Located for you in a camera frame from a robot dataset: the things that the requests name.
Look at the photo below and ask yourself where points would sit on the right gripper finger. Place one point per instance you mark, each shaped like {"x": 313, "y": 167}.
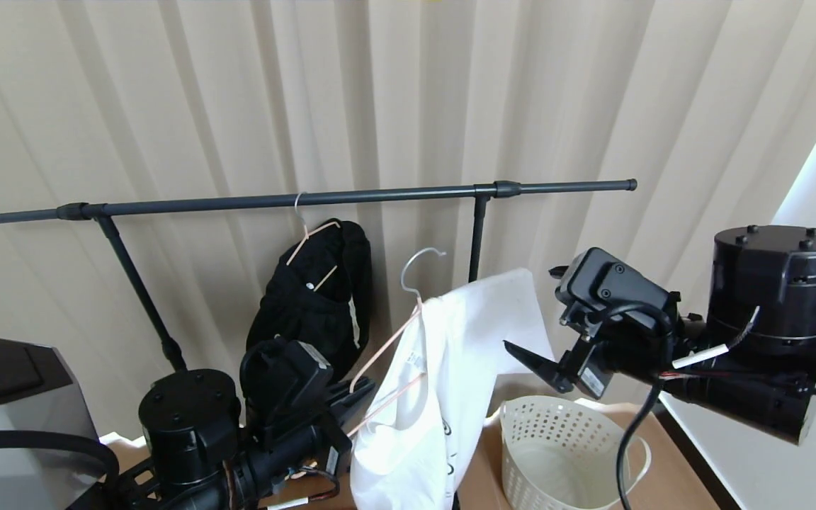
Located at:
{"x": 546, "y": 368}

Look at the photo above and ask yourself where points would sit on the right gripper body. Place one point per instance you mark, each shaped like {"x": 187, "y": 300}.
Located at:
{"x": 734, "y": 400}

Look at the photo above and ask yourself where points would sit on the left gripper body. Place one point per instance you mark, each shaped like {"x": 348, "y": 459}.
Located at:
{"x": 287, "y": 457}

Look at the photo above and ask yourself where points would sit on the white garment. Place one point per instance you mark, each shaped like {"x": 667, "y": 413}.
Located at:
{"x": 450, "y": 368}

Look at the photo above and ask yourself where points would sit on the black shorts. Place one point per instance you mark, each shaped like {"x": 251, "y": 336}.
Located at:
{"x": 295, "y": 319}

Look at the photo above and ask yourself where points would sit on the pink clothes hanger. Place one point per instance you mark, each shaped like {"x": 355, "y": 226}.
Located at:
{"x": 387, "y": 347}
{"x": 323, "y": 228}

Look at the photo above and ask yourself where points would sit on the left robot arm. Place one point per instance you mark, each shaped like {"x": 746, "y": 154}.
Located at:
{"x": 188, "y": 418}

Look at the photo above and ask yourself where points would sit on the white laundry basket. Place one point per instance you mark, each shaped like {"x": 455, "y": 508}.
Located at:
{"x": 557, "y": 439}

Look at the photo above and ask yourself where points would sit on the black clothes rack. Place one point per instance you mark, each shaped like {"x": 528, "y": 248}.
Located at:
{"x": 238, "y": 204}

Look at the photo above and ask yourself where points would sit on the white curtain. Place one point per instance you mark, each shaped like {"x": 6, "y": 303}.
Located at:
{"x": 309, "y": 92}

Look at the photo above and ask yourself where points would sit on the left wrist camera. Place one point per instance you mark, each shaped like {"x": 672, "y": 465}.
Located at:
{"x": 287, "y": 375}

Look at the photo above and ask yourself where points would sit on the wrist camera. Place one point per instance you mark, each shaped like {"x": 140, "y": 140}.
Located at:
{"x": 606, "y": 283}
{"x": 287, "y": 375}

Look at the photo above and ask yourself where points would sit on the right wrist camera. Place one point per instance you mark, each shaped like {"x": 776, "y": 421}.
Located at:
{"x": 606, "y": 283}

